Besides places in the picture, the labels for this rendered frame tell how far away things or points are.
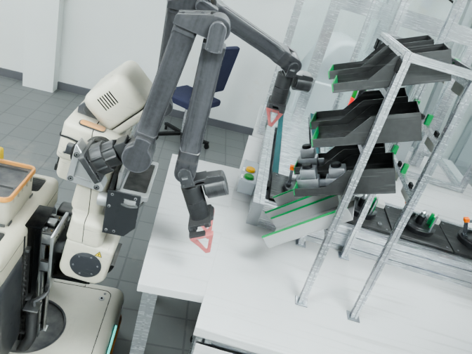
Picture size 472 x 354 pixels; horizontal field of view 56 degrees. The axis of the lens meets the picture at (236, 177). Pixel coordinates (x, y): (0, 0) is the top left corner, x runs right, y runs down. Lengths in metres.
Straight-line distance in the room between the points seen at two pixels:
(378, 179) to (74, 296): 1.41
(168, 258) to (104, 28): 3.63
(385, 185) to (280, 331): 0.51
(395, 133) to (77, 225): 0.99
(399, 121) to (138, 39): 3.82
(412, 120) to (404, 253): 0.74
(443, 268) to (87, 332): 1.42
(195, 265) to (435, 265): 0.93
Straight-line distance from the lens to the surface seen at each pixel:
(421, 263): 1.88
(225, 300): 1.37
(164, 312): 2.51
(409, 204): 1.29
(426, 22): 2.80
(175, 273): 1.41
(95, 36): 4.87
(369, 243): 1.79
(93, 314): 2.06
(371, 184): 1.27
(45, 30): 4.85
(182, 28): 1.07
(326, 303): 1.51
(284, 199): 1.63
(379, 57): 1.33
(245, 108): 4.88
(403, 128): 1.22
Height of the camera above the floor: 1.77
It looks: 27 degrees down
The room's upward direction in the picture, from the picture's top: 16 degrees clockwise
